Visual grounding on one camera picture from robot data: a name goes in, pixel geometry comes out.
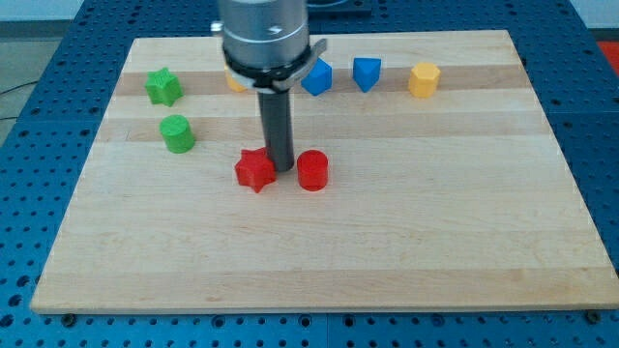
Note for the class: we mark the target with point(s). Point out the red star block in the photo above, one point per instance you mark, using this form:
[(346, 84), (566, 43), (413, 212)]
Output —
[(255, 170)]

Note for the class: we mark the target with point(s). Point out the green cylinder block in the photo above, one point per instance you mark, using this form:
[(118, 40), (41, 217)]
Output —
[(177, 134)]

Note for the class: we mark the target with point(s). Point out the blue triangle block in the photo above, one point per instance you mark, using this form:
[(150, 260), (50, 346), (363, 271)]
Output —
[(366, 72)]

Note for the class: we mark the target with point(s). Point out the yellow block behind arm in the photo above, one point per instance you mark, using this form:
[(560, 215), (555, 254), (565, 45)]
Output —
[(232, 80)]

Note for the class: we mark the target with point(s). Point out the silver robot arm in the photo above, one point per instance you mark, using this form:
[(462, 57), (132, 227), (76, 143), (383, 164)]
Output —
[(266, 46)]

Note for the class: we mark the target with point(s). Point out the red cylinder block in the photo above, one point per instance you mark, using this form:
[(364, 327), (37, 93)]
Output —
[(313, 170)]

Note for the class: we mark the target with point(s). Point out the yellow hexagon block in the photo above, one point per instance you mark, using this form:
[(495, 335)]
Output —
[(423, 80)]

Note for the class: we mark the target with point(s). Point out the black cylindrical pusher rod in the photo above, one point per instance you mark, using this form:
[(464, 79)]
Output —
[(275, 115)]

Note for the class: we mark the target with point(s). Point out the wooden board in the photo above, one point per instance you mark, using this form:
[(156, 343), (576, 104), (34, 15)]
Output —
[(462, 201)]

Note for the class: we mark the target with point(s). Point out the green star block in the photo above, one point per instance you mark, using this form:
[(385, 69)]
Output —
[(163, 87)]

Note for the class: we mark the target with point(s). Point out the blue cube block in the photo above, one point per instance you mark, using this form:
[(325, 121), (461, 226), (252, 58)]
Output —
[(320, 78)]

